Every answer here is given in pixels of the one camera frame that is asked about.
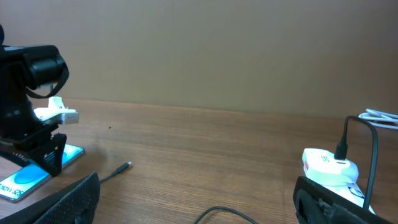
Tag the white USB charger plug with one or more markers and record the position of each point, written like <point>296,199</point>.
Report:
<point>320,166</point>

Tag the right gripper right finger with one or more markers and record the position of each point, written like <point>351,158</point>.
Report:
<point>316,204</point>

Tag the turquoise screen Galaxy smartphone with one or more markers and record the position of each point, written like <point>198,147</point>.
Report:
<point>23,182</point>

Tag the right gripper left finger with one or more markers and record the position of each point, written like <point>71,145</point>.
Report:
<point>76,203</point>

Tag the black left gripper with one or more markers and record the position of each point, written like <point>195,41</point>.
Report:
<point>25,140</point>

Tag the white power strip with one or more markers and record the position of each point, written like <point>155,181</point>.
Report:
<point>351,192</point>

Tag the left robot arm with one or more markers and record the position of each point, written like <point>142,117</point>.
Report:
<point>25,69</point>

